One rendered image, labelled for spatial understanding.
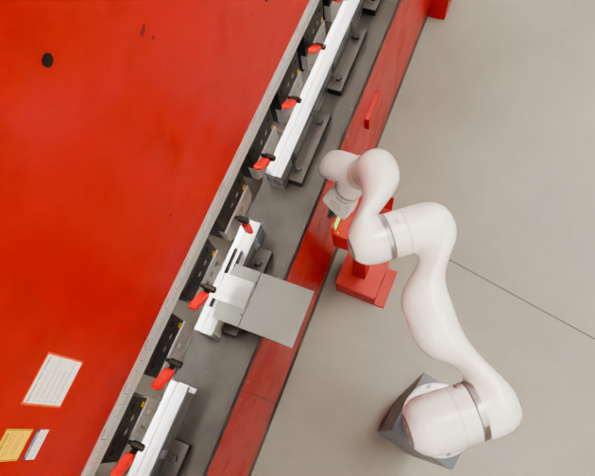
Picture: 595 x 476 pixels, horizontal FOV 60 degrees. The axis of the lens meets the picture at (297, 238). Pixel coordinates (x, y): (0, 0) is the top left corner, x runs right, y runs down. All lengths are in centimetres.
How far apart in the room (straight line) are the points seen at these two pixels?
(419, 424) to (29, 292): 73
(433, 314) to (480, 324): 155
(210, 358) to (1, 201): 109
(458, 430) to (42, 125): 88
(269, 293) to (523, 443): 145
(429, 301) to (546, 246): 178
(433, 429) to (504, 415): 14
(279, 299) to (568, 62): 238
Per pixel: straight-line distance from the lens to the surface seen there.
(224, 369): 168
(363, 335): 253
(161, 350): 129
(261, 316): 155
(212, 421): 168
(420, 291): 107
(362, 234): 107
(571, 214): 292
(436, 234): 109
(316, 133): 189
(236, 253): 162
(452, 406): 109
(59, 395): 100
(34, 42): 72
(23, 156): 73
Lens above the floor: 249
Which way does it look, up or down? 68 degrees down
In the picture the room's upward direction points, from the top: 17 degrees counter-clockwise
